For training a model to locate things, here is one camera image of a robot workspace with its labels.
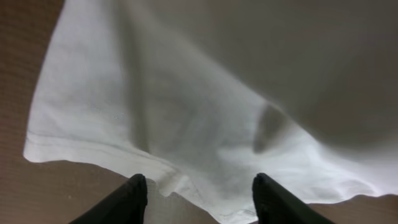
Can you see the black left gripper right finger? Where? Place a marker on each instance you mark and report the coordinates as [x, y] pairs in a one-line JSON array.
[[276, 205]]

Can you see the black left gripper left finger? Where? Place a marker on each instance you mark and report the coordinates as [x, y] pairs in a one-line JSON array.
[[125, 205]]

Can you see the white t-shirt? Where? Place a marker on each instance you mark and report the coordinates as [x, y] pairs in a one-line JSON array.
[[200, 96]]

